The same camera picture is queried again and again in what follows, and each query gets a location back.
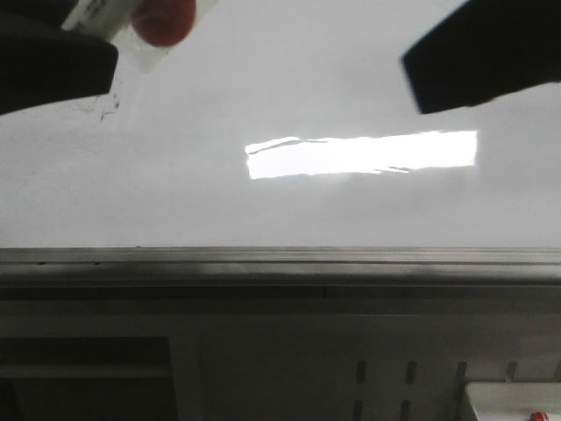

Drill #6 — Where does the white whiteboard with aluminium frame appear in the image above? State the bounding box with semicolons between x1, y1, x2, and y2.
1;1;560;288

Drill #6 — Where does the white perforated metal panel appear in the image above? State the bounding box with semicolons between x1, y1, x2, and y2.
0;284;561;421

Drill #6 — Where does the white whiteboard marker with magnet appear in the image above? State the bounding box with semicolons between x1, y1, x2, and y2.
61;1;218;72

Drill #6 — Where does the red capped marker in tray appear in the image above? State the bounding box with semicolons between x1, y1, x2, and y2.
529;411;549;421

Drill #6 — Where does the white plastic tray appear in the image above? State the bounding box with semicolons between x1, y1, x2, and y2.
460;382;560;420

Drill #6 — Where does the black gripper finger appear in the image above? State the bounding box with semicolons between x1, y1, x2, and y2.
1;1;118;115
401;1;560;114

